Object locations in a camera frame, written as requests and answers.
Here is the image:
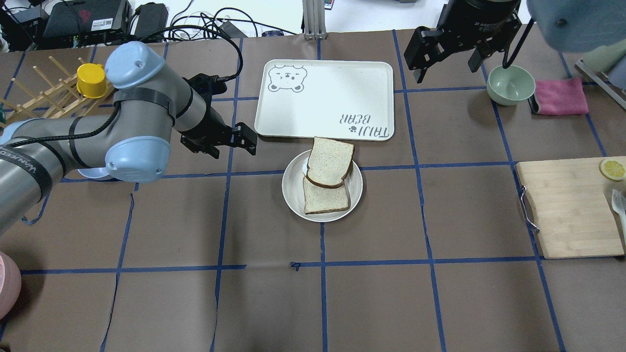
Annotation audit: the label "white plastic utensil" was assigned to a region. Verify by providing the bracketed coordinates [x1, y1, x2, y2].
[612, 189, 626, 237]

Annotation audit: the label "black power adapter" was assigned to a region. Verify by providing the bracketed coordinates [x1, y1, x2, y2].
[132, 2, 169, 38]

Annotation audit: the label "lemon slice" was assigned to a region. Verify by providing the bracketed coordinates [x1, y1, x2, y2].
[599, 159, 626, 182]

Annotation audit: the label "pink folded cloth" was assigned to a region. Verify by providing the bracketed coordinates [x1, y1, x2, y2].
[527, 77, 589, 116]

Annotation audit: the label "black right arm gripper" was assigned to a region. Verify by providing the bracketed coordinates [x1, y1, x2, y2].
[404, 0, 521, 83]

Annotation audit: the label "black electronics box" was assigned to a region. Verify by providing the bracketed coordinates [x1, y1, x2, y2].
[39, 0, 132, 49]

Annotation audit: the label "cream round plate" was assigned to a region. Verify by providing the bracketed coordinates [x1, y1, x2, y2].
[282, 149, 364, 222]

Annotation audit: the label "yellow cup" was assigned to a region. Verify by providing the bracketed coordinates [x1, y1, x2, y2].
[76, 63, 108, 99]

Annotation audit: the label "aluminium frame post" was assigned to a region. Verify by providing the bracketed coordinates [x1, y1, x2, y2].
[302, 0, 327, 40]

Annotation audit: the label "tangled black cables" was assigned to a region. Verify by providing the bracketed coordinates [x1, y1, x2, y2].
[169, 6, 299, 41]

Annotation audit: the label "cream bear tray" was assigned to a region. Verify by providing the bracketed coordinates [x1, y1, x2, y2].
[254, 59, 394, 142]

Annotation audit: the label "green ceramic bowl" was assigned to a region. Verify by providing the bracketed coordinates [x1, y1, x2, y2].
[487, 65, 536, 106]

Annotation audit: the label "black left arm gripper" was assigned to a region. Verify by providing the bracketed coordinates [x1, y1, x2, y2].
[179, 118, 258, 159]

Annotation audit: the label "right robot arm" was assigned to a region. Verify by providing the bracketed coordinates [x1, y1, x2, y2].
[404, 0, 626, 83]

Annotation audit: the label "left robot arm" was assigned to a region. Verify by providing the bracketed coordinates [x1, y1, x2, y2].
[0, 42, 258, 232]

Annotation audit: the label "light blue bowl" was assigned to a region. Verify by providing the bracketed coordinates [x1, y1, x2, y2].
[77, 167, 114, 181]

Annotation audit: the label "pink round object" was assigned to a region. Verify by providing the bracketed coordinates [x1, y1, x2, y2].
[0, 252, 22, 319]

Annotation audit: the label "wooden cutting board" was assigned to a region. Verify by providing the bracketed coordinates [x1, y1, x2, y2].
[515, 157, 625, 259]

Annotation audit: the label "brown crust bread slice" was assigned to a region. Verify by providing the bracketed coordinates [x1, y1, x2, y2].
[306, 136, 355, 189]

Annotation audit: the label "wooden dish rack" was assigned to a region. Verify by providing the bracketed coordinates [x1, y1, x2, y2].
[0, 56, 114, 130]

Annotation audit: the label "bread slice on plate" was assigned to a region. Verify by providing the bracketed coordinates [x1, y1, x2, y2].
[303, 177, 351, 215]

